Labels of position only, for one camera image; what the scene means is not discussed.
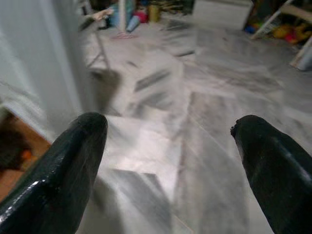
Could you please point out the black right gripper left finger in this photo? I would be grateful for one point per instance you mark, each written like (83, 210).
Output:
(61, 175)

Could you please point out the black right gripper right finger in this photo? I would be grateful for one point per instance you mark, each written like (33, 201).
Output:
(275, 175)

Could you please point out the white fridge cabinet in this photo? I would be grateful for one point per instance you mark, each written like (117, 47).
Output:
(36, 48)

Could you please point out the yellow plush toy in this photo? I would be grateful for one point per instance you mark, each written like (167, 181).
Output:
(282, 31)

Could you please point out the blue ball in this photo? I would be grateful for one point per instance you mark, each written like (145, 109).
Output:
(249, 29)

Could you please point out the pink clothes hanger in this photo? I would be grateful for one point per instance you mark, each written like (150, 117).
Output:
(123, 37)

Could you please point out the light blue rolled mat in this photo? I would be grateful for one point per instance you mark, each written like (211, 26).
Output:
(132, 24)

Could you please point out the beige crumpled cloth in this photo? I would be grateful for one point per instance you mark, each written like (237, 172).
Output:
(102, 13)

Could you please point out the white storage box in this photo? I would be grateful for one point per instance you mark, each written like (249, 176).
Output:
(219, 13)

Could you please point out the pink toy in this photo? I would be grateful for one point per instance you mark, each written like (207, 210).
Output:
(141, 16)

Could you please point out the yellow cylinder container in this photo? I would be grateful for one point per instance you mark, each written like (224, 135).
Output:
(153, 12)

